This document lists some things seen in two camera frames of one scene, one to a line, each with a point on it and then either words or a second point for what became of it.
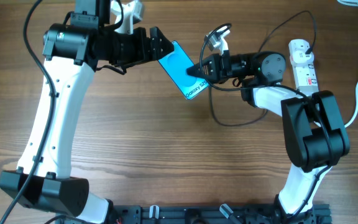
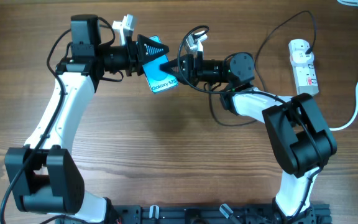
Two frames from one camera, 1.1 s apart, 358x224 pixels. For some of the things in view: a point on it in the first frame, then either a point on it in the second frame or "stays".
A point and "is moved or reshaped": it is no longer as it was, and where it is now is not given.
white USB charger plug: x=300 y=56 stays
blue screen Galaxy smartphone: x=176 y=63 is moved or reshaped
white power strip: x=306 y=81 stays
